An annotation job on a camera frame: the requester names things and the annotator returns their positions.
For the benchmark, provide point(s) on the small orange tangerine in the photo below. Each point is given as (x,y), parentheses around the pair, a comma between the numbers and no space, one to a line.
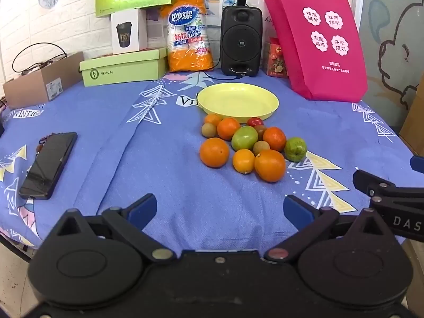
(212,119)

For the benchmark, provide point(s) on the pink tote bag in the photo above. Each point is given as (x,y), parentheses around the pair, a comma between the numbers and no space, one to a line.
(321,46)

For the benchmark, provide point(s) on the brown kiwi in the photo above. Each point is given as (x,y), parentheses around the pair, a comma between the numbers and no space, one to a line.
(261,146)
(208,130)

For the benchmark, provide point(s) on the black smartphone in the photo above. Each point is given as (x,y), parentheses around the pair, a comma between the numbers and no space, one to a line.
(49,164)

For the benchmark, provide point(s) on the reddish orange tangerine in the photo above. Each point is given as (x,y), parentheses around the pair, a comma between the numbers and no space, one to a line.
(228,128)
(274,139)

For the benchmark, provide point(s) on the black microphone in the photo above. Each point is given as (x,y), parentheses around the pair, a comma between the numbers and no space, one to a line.
(241,0)

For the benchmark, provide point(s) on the cartoon wall sticker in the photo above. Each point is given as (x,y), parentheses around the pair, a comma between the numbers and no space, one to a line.
(404,39)

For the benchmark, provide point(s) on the tan cardboard sheet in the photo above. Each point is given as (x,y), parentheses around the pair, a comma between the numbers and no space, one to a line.
(414,122)

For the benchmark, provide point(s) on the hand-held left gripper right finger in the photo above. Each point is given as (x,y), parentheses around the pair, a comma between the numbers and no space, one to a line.
(296,210)

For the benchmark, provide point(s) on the smooth green apple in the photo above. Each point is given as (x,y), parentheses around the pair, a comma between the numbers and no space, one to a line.
(244,138)

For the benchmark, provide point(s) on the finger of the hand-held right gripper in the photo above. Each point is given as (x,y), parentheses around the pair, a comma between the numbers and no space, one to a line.
(418,164)
(371,180)

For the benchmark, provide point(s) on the white cup box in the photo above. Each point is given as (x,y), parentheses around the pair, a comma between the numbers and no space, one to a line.
(127,31)

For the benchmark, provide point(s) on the pack of paper cups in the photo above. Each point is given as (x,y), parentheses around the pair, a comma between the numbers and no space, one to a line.
(187,36)

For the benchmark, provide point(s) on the red tomato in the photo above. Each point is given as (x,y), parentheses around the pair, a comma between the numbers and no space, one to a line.
(255,121)

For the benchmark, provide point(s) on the large orange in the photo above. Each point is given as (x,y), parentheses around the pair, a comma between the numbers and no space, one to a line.
(270,165)
(214,152)

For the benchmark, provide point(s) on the brown cardboard box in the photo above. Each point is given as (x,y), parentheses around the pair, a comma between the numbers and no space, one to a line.
(39,82)

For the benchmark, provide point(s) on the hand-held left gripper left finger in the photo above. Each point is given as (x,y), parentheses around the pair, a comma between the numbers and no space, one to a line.
(145,207)

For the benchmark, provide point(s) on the red fruit-print box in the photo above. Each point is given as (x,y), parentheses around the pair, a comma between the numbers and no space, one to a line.
(275,59)

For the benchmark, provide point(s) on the black speaker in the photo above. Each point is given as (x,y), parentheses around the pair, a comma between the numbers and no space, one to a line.
(241,43)

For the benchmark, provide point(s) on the yellow plastic plate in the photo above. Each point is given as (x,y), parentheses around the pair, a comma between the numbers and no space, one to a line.
(238,101)

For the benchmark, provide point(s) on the yellow-orange citrus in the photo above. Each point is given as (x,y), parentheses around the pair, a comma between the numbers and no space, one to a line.
(242,161)

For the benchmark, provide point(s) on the green guava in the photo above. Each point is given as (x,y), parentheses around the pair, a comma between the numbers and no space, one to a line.
(295,149)

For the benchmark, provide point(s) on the green shoe box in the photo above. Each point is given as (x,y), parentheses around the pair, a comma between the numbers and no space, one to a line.
(122,69)

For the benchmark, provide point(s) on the blue printed tablecloth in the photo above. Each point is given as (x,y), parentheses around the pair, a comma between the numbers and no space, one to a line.
(132,159)

